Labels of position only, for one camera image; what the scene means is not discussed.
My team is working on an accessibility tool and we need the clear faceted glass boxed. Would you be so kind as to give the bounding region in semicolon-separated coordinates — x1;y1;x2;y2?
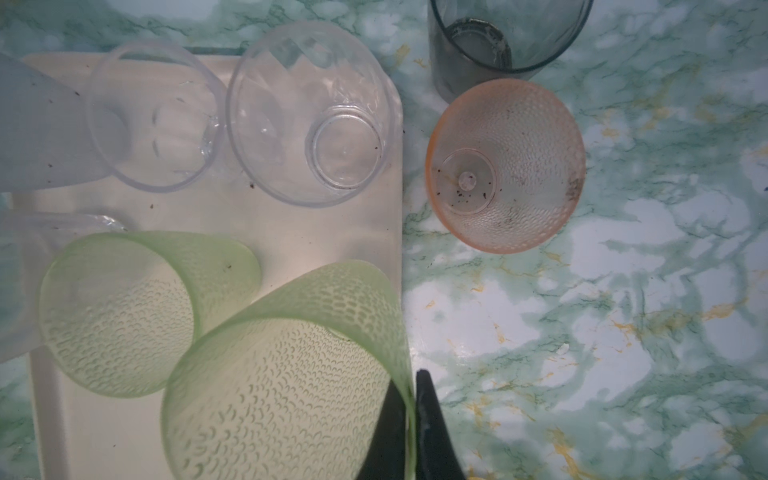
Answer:
225;21;403;208

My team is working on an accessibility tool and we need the clear ribbed glass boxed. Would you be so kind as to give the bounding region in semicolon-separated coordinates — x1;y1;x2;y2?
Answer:
85;40;225;193

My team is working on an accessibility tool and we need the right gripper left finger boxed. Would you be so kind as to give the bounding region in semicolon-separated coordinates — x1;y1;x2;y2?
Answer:
356;381;406;480

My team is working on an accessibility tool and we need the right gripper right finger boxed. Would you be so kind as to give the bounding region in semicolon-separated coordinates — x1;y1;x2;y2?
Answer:
416;369;466;480

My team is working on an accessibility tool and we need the dark grey tumbler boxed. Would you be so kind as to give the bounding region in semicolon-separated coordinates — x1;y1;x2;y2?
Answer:
428;0;593;103

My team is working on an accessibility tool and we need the pale green textured cup front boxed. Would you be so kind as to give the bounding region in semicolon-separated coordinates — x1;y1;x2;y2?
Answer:
37;231;262;398

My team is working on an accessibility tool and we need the light green textured cup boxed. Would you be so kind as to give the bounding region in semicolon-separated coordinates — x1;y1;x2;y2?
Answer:
160;260;417;479

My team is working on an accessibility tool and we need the pink textured cup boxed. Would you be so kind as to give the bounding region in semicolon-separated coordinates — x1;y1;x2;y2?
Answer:
425;79;586;254

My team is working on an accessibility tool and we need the clear smooth glass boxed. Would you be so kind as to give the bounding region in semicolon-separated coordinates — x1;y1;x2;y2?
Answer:
1;209;126;363

